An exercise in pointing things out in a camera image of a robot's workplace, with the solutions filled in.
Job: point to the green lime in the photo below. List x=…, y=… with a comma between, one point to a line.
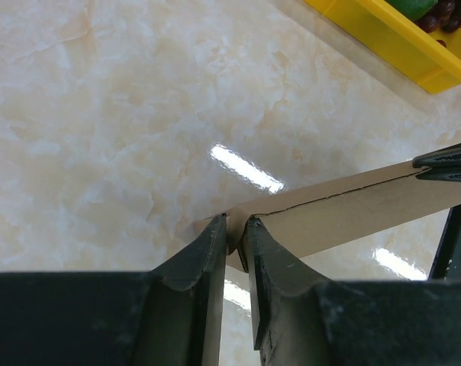
x=412, y=9

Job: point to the yellow plastic tray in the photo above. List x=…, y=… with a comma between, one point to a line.
x=432, y=61

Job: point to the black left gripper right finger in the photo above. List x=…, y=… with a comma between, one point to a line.
x=300, y=317

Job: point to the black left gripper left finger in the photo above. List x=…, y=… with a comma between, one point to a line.
x=170, y=315

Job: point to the brown cardboard box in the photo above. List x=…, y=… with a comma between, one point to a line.
x=319, y=217

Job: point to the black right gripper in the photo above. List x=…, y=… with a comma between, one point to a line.
x=447, y=260

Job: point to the purple grape bunch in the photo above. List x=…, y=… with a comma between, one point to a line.
x=444, y=15

